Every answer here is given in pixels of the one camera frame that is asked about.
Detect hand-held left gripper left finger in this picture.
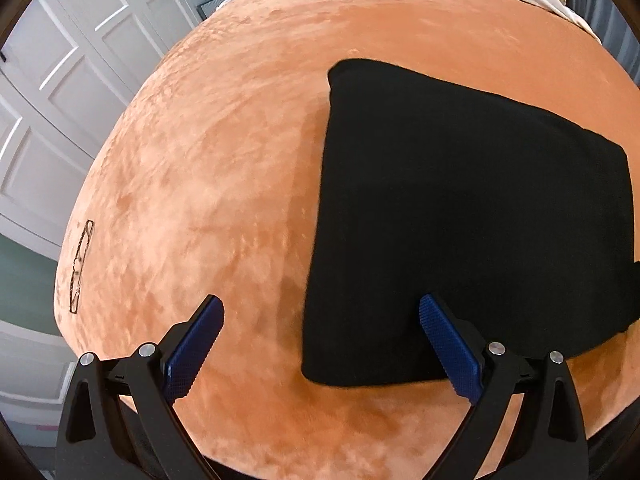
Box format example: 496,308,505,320
54,295,225,480

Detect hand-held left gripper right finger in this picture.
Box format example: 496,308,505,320
421,294,588,480

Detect black pants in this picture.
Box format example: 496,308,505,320
300,58,640,388

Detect orange plush blanket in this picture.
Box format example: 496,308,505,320
52,0,640,466

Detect dark cloth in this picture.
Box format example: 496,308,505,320
587,405,640,480

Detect white panelled wardrobe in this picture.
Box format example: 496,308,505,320
0,0,217,261

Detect grey nightstand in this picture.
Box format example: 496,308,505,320
197,0,246,18

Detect grey curtain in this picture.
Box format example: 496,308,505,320
575,0,640,81

